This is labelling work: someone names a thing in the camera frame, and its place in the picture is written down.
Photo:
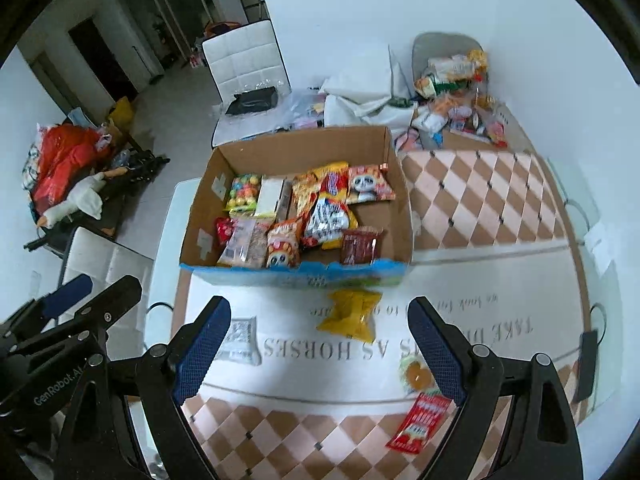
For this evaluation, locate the dark red snack packet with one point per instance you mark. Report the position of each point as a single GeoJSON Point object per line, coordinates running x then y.
{"type": "Point", "coordinates": [357, 246]}

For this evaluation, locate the long red snack packet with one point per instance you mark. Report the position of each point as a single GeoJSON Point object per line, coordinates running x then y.
{"type": "Point", "coordinates": [417, 422]}

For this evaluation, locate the yellow bag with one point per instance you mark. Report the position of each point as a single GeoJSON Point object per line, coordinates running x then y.
{"type": "Point", "coordinates": [122, 112]}

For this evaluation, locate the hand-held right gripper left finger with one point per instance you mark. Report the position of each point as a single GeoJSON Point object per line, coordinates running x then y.
{"type": "Point", "coordinates": [200, 350]}

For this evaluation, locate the large yellow noodle packet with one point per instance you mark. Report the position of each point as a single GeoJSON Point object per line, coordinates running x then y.
{"type": "Point", "coordinates": [327, 215]}

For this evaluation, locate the white wafer packet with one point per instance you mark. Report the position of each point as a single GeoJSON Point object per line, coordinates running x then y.
{"type": "Point", "coordinates": [270, 195]}

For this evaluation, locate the grey snack packet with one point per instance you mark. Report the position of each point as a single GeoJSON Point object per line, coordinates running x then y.
{"type": "Point", "coordinates": [242, 340]}

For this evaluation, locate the plaid cloth pile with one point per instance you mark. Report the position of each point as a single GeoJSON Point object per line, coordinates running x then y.
{"type": "Point", "coordinates": [32, 160]}

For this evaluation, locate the black metal rack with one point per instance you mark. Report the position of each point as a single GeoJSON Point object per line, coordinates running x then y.
{"type": "Point", "coordinates": [142, 165]}

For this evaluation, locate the pile of assorted snacks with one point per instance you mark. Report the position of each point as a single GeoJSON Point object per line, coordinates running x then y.
{"type": "Point", "coordinates": [450, 110]}

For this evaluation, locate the white paper slip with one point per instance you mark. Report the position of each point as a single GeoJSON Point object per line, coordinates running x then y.
{"type": "Point", "coordinates": [597, 242]}

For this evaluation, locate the black bag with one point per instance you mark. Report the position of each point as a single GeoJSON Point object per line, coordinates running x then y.
{"type": "Point", "coordinates": [252, 100]}

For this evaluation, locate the red plastic bag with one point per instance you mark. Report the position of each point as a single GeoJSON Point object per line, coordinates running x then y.
{"type": "Point", "coordinates": [60, 160]}

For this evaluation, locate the black phone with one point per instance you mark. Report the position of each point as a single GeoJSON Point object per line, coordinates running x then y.
{"type": "Point", "coordinates": [585, 365]}

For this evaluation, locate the glass sliding door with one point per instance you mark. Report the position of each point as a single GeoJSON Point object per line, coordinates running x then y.
{"type": "Point", "coordinates": [175, 5]}

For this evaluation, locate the white padded chair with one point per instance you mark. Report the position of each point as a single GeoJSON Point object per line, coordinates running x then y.
{"type": "Point", "coordinates": [120, 260]}
{"type": "Point", "coordinates": [240, 55]}

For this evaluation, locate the white goose plush toy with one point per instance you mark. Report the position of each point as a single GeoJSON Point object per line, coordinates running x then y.
{"type": "Point", "coordinates": [80, 197]}

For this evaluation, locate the thin yellow snack packet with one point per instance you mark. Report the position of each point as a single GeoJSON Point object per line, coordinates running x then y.
{"type": "Point", "coordinates": [304, 192]}

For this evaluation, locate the white plastic bag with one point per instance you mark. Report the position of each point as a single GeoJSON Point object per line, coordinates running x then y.
{"type": "Point", "coordinates": [360, 90]}

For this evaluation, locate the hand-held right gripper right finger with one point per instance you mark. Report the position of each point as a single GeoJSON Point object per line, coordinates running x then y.
{"type": "Point", "coordinates": [437, 350]}

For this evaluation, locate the red panda snack packet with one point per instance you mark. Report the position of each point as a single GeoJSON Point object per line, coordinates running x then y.
{"type": "Point", "coordinates": [367, 182]}
{"type": "Point", "coordinates": [282, 245]}

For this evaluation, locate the colourful candy ball packet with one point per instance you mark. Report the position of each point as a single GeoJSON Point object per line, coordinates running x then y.
{"type": "Point", "coordinates": [243, 192]}

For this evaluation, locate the small red snack packet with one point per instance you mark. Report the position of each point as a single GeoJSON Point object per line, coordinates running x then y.
{"type": "Point", "coordinates": [225, 229]}

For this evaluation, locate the clear plastic bag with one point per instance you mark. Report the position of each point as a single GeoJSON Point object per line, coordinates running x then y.
{"type": "Point", "coordinates": [300, 107]}

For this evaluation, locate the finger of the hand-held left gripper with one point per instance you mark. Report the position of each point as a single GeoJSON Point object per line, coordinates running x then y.
{"type": "Point", "coordinates": [112, 300]}
{"type": "Point", "coordinates": [67, 294]}

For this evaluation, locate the cardboard box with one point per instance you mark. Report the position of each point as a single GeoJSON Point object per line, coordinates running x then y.
{"type": "Point", "coordinates": [320, 145]}

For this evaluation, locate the mop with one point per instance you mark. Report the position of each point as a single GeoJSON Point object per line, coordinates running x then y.
{"type": "Point", "coordinates": [150, 72]}

